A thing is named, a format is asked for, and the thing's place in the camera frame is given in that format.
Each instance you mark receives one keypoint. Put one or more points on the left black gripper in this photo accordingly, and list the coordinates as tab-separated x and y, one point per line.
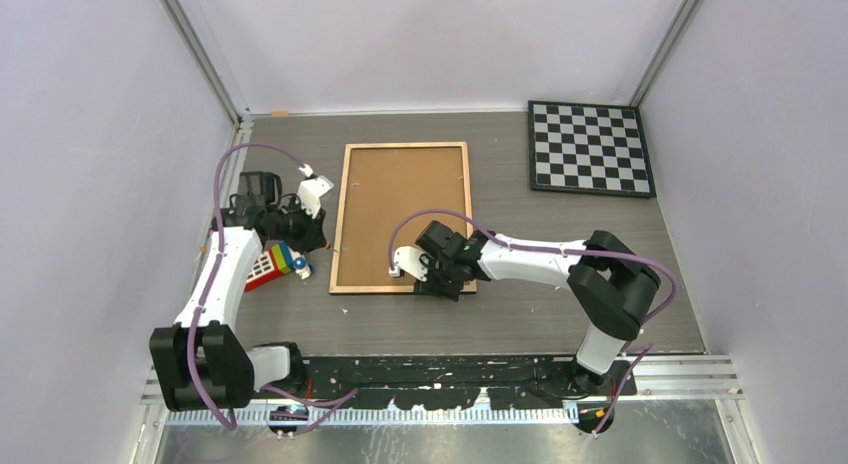
312	236

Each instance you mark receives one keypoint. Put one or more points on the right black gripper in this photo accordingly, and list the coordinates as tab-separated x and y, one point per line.
431	287

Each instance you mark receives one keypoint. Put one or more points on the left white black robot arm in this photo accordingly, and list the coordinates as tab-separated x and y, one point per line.
199	360

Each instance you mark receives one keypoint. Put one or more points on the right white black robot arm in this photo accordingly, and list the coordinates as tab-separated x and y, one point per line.
614	289

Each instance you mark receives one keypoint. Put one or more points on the colourful toy block truck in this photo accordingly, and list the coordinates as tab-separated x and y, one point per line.
277	261

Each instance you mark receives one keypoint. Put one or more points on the black white checkerboard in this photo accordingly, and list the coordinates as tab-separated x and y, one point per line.
588	149

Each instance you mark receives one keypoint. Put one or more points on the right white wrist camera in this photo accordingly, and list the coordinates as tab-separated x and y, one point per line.
409	260

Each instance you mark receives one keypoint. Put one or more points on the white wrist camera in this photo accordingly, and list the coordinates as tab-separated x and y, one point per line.
409	260
311	191

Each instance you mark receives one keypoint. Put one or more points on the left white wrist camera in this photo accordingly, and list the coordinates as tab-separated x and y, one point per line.
311	191

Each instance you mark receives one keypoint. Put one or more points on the brown frame backing board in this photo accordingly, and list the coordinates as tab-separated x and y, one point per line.
401	209

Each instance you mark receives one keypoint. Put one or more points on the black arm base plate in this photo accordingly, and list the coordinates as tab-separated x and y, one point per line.
443	382

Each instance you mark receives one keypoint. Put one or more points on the aluminium rail frame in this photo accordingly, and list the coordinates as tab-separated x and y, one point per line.
470	409

